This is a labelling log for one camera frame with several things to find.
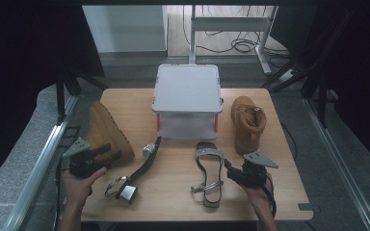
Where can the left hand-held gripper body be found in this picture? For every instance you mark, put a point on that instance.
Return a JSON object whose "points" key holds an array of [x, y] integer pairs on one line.
{"points": [[83, 160]]}

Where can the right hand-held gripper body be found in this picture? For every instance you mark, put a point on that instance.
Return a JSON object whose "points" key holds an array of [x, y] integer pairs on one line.
{"points": [[253, 174]]}

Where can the tan suede boot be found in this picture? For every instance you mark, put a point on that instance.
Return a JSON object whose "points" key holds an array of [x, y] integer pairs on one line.
{"points": [[109, 131], [248, 125]]}

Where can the white storage box with lid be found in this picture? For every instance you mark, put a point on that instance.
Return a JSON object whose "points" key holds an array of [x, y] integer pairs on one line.
{"points": [[188, 89]]}

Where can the person's right hand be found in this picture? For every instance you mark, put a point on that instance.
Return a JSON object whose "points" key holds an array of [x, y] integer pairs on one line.
{"points": [[260, 199]]}

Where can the person's left hand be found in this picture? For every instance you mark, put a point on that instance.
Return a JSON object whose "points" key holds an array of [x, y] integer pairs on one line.
{"points": [[77, 189]]}

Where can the black metal stand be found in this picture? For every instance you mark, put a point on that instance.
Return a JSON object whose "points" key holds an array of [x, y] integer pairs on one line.
{"points": [[321, 96], [61, 96]]}

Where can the white power strip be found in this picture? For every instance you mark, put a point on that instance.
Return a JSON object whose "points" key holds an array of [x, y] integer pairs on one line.
{"points": [[286, 75]]}

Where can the black curtain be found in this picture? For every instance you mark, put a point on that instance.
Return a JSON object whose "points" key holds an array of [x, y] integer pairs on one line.
{"points": [[22, 64], [356, 64]]}

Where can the white panel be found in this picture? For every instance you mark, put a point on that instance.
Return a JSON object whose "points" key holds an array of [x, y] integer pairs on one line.
{"points": [[125, 29]]}

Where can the aluminium rail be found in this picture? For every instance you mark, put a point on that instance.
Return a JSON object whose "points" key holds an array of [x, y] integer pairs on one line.
{"points": [[337, 160], [38, 173]]}

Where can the white metal desk frame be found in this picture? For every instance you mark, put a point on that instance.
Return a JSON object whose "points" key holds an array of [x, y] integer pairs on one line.
{"points": [[228, 24]]}

